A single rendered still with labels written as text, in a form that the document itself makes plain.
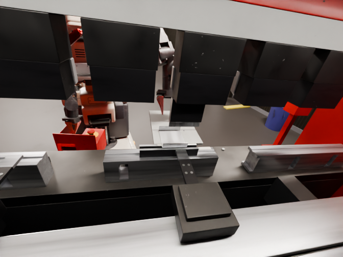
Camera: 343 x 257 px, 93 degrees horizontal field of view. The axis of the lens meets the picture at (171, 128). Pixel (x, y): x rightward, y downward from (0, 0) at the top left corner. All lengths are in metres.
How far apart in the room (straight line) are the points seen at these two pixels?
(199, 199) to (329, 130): 0.94
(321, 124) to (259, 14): 0.87
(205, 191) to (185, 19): 0.37
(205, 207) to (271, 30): 0.42
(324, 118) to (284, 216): 0.79
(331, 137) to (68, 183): 1.22
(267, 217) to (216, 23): 0.46
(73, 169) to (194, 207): 0.47
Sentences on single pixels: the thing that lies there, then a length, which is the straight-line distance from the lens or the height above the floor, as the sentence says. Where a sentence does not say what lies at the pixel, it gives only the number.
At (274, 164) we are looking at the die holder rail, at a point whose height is 0.92.
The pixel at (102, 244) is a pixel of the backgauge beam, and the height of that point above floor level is 0.98.
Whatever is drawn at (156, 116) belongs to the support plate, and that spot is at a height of 1.00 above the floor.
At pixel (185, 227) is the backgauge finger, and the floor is 1.02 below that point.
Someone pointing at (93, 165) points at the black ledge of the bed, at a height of 0.87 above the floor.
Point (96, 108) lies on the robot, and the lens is 1.30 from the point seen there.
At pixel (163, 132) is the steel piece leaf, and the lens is 0.62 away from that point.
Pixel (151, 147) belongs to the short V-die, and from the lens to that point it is 0.55.
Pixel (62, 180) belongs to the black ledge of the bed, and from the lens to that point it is 0.67.
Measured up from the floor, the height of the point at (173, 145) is 1.01.
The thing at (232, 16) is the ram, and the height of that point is 1.38.
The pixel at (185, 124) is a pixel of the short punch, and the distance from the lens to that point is 0.51.
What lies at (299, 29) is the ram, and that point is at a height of 1.37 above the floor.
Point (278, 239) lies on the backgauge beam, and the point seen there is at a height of 0.98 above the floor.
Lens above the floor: 1.34
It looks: 31 degrees down
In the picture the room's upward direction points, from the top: 7 degrees clockwise
